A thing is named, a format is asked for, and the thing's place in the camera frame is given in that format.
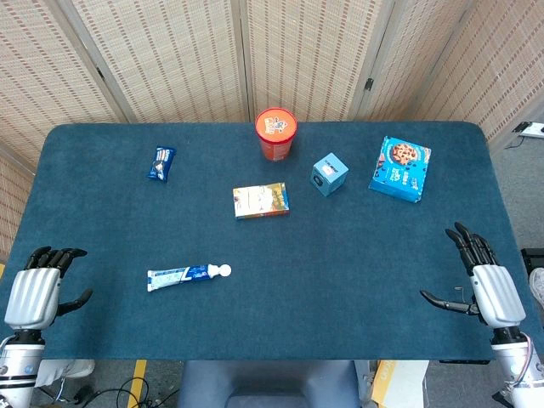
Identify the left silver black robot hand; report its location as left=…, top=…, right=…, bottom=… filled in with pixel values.
left=3, top=246, right=94, bottom=331

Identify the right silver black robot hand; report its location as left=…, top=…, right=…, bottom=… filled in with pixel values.
left=419, top=221, right=527, bottom=328

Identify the white blue toothpaste tube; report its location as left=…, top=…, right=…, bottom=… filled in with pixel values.
left=146, top=263, right=233, bottom=293

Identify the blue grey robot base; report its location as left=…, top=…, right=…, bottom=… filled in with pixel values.
left=176, top=360, right=362, bottom=408

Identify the dark blue cloth-covered table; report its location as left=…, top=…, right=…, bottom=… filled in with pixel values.
left=0, top=121, right=544, bottom=361

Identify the white shoe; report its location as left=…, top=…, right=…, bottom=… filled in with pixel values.
left=528, top=267, right=544, bottom=303
left=36, top=360, right=96, bottom=388

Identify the black box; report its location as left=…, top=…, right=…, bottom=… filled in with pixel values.
left=520, top=247, right=544, bottom=277

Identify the woven bamboo screen panel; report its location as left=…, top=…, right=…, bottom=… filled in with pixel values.
left=414, top=0, right=544, bottom=148
left=240, top=0, right=396, bottom=124
left=71, top=0, right=250, bottom=124
left=354, top=0, right=481, bottom=123
left=0, top=144, right=37, bottom=256
left=0, top=0, right=128, bottom=167

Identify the brown cardboard box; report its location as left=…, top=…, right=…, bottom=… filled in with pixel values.
left=370, top=360, right=430, bottom=405

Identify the blue cookie box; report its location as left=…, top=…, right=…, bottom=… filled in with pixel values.
left=367, top=135, right=432, bottom=204

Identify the white power strip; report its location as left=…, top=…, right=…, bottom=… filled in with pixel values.
left=512, top=121, right=544, bottom=139

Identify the dark blue cookie snack packet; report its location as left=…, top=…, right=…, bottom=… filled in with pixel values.
left=146, top=146, right=178, bottom=183

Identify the small light blue cube box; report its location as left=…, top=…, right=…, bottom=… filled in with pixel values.
left=310, top=152, right=349, bottom=198

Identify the yellow white flat carton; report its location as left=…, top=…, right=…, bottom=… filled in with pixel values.
left=232, top=182, right=291, bottom=220

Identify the orange cylindrical snack canister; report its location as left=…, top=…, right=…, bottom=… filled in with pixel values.
left=254, top=107, right=298, bottom=162

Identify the black floor cable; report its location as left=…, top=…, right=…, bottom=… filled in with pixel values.
left=101, top=376, right=179, bottom=408

